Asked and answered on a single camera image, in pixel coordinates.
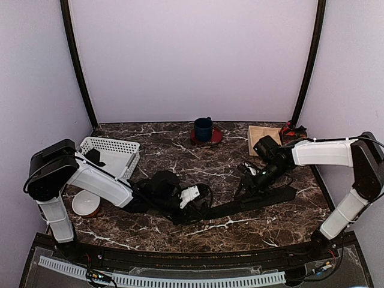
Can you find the white slotted cable duct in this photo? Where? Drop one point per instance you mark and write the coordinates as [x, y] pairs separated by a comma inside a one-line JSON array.
[[117, 279]]

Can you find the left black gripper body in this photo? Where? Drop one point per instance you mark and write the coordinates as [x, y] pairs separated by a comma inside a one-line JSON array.
[[177, 219]]

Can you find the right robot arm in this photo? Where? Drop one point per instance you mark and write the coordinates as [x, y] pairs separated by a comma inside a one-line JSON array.
[[361, 157]]

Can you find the red saucer plate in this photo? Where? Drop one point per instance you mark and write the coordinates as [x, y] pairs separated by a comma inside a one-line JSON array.
[[216, 138]]

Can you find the white plastic basket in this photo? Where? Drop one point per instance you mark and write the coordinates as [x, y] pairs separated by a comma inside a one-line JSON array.
[[121, 157]]

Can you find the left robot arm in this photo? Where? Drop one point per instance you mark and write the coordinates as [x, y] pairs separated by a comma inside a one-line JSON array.
[[56, 167]]

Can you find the wooden compartment box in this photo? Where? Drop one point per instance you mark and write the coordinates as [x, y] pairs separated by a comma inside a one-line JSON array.
[[255, 133]]

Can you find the brown patterned rolled tie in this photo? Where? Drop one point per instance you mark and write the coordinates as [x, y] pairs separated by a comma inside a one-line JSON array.
[[301, 133]]

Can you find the red patterned rolled tie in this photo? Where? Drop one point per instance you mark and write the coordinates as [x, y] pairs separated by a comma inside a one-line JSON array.
[[288, 132]]

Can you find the white red bowl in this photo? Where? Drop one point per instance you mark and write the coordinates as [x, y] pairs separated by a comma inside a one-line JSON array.
[[86, 204]]

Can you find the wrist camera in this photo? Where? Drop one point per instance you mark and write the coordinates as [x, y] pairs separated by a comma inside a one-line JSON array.
[[192, 193], [252, 169]]

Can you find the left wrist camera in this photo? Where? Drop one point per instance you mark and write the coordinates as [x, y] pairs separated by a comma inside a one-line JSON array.
[[192, 193]]

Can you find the left black frame post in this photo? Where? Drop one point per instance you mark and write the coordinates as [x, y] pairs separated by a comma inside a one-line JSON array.
[[75, 58]]

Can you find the right black frame post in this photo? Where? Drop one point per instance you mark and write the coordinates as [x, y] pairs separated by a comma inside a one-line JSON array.
[[314, 45]]

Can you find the black necktie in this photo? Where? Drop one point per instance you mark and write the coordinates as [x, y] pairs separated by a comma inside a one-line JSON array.
[[272, 197]]

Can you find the black frame post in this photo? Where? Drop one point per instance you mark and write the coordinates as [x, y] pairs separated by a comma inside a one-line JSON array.
[[75, 58], [314, 45]]

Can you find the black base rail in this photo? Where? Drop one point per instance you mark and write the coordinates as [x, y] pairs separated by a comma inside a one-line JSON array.
[[108, 259]]

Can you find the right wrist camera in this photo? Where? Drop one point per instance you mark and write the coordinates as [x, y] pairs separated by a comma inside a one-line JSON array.
[[252, 169]]

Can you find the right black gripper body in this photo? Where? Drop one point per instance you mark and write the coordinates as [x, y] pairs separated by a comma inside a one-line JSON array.
[[261, 183]]

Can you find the dark blue mug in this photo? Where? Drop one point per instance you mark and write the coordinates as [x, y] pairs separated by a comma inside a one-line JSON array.
[[203, 128]]

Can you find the black tie in basket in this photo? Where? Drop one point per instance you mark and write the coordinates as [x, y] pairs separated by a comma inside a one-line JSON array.
[[94, 156]]

